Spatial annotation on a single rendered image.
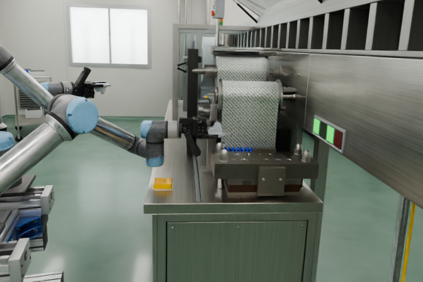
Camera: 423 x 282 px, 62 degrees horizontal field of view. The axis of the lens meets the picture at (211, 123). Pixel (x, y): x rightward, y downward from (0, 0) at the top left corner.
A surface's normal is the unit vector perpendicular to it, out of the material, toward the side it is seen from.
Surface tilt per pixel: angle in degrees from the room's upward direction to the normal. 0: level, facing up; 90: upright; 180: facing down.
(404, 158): 90
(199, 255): 90
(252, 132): 90
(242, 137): 90
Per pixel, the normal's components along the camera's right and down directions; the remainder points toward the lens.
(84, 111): 0.80, 0.08
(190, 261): 0.08, 0.21
